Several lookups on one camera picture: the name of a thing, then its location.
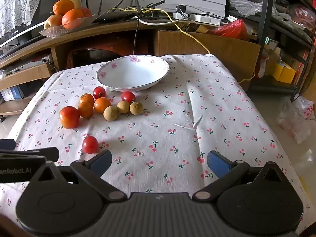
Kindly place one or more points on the black router with antennas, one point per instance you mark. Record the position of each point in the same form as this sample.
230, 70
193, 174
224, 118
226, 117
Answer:
111, 17

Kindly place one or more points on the brown longan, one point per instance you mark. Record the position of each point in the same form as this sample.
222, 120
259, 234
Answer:
136, 108
123, 107
110, 113

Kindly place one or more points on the large orange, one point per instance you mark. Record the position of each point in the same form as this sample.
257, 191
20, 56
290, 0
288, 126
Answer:
63, 7
73, 17

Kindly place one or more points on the white power adapter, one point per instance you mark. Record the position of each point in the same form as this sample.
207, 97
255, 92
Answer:
181, 15

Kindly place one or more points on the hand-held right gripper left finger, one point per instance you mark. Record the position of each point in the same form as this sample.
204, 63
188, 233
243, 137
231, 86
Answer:
102, 159

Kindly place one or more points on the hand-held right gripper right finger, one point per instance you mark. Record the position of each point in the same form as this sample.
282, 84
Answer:
217, 161

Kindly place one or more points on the silver media player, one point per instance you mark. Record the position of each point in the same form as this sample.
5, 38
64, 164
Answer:
22, 68

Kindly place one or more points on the wooden television cabinet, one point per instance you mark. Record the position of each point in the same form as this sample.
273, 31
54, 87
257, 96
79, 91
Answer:
222, 49

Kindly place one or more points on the large red tomato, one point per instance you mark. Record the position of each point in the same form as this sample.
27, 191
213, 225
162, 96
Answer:
69, 117

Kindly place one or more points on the bubble wrap sheet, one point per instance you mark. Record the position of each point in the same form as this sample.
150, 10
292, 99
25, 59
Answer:
244, 6

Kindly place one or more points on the dark metal shelf rack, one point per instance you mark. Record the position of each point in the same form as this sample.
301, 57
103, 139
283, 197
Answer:
267, 5

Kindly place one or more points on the glass fruit plate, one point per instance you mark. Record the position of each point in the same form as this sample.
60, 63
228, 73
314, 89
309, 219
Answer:
53, 32

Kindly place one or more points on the yellow red apple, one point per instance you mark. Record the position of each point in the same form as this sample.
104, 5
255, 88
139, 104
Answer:
53, 21

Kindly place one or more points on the large red plastic bag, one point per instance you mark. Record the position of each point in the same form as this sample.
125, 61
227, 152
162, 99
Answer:
111, 47

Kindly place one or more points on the white floral porcelain bowl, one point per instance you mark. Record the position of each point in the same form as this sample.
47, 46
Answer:
133, 74

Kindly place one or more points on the yellow box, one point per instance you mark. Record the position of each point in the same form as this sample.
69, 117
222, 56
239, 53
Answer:
284, 73

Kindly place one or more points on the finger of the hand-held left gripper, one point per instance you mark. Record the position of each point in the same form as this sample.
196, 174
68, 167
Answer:
7, 144
47, 153

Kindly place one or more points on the white lace cloth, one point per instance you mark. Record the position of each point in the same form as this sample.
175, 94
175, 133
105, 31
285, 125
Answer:
17, 5

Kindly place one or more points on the blue box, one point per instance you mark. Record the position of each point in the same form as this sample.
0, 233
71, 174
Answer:
12, 93

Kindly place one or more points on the white box device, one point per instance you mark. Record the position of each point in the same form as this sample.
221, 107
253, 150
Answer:
205, 19

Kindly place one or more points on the orange tomato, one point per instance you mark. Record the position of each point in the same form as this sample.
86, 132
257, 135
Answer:
102, 105

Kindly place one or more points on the red cherry tomato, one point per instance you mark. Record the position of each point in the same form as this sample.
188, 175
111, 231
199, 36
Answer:
90, 144
128, 97
99, 92

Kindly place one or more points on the small tangerine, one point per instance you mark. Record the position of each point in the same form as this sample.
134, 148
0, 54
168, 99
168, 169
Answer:
86, 98
85, 109

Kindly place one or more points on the clear plastic bag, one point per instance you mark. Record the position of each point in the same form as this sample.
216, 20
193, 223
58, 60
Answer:
296, 118

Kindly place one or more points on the cherry print tablecloth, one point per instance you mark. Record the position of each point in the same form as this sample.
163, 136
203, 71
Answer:
172, 108

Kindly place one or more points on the black television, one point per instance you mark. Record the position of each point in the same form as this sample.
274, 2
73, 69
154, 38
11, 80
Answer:
50, 0

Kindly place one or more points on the brown paper scraps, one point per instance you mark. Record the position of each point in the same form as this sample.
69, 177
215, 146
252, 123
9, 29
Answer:
203, 29

